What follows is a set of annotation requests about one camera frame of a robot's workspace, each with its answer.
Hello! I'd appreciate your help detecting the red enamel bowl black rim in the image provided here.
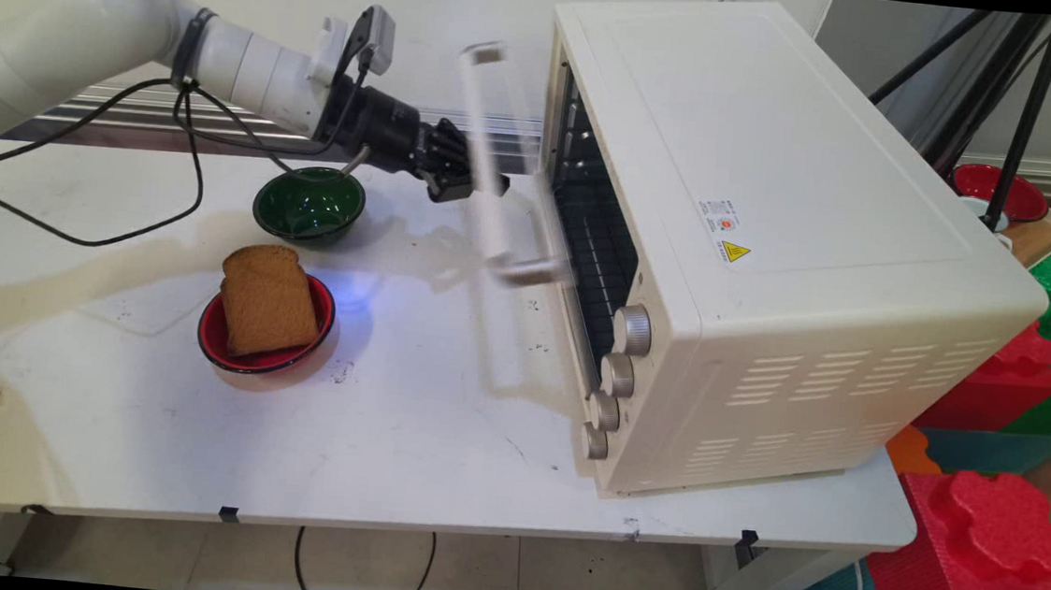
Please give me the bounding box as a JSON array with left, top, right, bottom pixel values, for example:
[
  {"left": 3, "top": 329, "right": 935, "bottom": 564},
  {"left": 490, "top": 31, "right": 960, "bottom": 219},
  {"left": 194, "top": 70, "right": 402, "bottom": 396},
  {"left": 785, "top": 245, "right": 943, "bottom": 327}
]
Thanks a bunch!
[{"left": 194, "top": 265, "right": 340, "bottom": 383}]

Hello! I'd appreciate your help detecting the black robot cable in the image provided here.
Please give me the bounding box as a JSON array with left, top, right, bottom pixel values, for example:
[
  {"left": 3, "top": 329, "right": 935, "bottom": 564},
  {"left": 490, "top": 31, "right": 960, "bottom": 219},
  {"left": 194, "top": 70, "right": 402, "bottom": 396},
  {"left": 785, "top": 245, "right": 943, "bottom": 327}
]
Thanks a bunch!
[
  {"left": 0, "top": 65, "right": 189, "bottom": 193},
  {"left": 0, "top": 71, "right": 215, "bottom": 257}
]

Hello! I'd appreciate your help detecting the wooden tray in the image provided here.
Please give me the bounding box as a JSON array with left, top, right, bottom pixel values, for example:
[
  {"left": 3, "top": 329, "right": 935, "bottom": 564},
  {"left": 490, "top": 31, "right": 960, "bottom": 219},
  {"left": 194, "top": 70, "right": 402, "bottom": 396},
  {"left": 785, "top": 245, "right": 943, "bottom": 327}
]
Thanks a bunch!
[{"left": 997, "top": 206, "right": 1051, "bottom": 272}]

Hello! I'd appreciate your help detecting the white cup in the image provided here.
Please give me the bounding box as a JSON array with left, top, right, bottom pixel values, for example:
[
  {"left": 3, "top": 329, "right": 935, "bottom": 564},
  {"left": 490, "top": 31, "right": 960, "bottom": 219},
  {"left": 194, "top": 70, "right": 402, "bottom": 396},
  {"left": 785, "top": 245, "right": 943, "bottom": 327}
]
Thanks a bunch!
[{"left": 957, "top": 196, "right": 1017, "bottom": 251}]

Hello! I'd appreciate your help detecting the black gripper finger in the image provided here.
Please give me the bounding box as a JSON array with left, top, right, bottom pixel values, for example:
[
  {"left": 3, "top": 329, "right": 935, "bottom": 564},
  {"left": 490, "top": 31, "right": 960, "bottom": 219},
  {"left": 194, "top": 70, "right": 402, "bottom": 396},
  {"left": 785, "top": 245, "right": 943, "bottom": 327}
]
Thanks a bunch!
[
  {"left": 418, "top": 161, "right": 512, "bottom": 209},
  {"left": 421, "top": 117, "right": 483, "bottom": 176}
]

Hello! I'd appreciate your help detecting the glass oven door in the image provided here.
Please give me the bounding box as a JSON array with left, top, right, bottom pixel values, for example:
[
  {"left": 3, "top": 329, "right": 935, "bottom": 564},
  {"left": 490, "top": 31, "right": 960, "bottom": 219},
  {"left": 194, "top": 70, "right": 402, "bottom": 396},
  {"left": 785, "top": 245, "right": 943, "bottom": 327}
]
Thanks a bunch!
[{"left": 439, "top": 36, "right": 598, "bottom": 294}]

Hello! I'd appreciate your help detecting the silver oven knob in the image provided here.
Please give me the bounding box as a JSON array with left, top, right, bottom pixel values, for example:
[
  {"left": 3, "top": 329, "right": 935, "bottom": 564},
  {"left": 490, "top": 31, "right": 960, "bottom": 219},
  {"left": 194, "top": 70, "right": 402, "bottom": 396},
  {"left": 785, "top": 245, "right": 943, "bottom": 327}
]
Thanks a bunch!
[
  {"left": 586, "top": 390, "right": 624, "bottom": 434},
  {"left": 612, "top": 303, "right": 655, "bottom": 358},
  {"left": 598, "top": 352, "right": 639, "bottom": 400},
  {"left": 578, "top": 424, "right": 612, "bottom": 463}
]

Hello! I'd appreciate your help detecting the black hanging cable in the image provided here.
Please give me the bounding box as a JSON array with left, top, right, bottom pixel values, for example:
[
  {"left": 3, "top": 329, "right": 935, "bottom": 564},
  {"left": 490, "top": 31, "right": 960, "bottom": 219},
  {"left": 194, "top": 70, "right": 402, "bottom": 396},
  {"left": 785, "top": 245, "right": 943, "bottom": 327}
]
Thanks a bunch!
[{"left": 291, "top": 522, "right": 439, "bottom": 590}]

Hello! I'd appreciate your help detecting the orange foam block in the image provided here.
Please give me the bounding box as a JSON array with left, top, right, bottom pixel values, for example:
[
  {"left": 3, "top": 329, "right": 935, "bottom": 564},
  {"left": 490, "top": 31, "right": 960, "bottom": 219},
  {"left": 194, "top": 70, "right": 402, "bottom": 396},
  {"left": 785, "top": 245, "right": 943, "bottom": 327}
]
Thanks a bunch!
[{"left": 884, "top": 424, "right": 946, "bottom": 480}]

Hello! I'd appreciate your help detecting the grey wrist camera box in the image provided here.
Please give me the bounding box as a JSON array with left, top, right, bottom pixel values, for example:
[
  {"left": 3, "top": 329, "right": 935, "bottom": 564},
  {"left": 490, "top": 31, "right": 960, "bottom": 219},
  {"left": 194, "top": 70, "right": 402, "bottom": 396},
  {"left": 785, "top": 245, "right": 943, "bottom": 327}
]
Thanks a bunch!
[{"left": 341, "top": 3, "right": 398, "bottom": 80}]

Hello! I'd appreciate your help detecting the black tripod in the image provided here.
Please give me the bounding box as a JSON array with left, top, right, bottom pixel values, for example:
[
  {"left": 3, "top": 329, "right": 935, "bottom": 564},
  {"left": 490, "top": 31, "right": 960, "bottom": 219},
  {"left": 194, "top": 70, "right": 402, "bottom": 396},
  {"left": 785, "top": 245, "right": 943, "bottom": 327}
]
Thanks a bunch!
[{"left": 859, "top": 0, "right": 1051, "bottom": 237}]

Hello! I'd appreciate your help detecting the aluminium wall rail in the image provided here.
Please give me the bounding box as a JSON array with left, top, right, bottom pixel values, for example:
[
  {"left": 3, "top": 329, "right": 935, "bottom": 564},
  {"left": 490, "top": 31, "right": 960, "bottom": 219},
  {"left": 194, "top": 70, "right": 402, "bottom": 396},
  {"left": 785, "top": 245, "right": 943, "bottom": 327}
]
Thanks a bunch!
[{"left": 0, "top": 75, "right": 546, "bottom": 182}]

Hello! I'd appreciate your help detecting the red foam block large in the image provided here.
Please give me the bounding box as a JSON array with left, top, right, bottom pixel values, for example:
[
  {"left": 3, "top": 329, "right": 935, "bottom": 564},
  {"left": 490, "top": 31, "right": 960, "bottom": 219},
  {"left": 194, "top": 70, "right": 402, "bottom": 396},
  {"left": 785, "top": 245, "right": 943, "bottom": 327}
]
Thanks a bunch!
[{"left": 864, "top": 462, "right": 1051, "bottom": 590}]

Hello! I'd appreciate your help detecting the white table leg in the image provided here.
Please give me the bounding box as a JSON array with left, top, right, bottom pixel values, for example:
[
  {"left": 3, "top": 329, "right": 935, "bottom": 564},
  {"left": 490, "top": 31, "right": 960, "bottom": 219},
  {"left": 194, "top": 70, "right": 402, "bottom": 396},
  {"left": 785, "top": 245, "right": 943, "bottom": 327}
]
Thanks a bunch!
[{"left": 698, "top": 534, "right": 865, "bottom": 590}]

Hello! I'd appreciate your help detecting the blue foam block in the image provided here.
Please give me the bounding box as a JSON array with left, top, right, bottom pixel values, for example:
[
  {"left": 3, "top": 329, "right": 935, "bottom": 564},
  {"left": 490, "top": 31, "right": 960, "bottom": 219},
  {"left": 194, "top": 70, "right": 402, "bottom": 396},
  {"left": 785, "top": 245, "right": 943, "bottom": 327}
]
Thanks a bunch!
[{"left": 919, "top": 424, "right": 1051, "bottom": 483}]

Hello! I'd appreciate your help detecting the brown bread slice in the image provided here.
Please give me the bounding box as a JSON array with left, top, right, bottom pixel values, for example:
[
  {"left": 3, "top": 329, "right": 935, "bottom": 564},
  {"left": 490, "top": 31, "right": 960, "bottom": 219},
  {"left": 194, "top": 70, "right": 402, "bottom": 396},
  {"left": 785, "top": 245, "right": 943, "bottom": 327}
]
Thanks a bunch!
[{"left": 214, "top": 240, "right": 326, "bottom": 365}]

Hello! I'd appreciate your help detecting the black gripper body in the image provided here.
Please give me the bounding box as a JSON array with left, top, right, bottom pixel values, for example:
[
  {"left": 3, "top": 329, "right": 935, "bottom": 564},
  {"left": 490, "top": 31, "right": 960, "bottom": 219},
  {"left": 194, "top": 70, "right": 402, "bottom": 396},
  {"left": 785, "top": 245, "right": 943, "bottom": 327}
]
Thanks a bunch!
[{"left": 314, "top": 73, "right": 437, "bottom": 181}]

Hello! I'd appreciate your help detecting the cream toaster oven body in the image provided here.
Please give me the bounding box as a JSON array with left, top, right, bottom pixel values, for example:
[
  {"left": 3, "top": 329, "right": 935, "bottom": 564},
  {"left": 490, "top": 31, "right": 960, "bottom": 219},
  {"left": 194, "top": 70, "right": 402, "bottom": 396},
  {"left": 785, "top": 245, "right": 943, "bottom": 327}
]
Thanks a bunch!
[{"left": 512, "top": 0, "right": 1051, "bottom": 534}]

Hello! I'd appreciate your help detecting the red bowl white inside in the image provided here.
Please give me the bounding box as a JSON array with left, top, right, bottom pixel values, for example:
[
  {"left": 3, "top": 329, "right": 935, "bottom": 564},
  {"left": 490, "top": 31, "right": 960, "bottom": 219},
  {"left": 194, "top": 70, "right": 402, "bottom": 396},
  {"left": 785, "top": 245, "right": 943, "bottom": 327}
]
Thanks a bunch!
[{"left": 949, "top": 162, "right": 1051, "bottom": 225}]

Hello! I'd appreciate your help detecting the green enamel bowl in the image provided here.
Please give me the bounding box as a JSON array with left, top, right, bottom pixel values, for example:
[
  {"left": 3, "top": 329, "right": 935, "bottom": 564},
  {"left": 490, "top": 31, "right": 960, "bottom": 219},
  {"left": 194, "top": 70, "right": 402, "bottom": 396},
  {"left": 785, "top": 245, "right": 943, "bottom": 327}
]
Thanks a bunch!
[{"left": 251, "top": 162, "right": 369, "bottom": 252}]

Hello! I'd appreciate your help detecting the red foam block small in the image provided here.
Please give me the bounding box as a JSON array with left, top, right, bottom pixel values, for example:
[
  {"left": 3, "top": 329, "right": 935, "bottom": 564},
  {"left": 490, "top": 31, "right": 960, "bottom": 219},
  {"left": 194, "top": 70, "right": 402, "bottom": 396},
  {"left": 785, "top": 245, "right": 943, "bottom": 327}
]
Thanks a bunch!
[{"left": 913, "top": 315, "right": 1051, "bottom": 439}]

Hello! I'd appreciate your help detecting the warning sticker label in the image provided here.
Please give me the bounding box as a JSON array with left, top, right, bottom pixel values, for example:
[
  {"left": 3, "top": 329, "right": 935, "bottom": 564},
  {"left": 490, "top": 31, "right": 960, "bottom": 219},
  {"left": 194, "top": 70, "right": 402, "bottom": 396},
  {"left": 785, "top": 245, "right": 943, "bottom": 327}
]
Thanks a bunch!
[{"left": 692, "top": 196, "right": 757, "bottom": 267}]

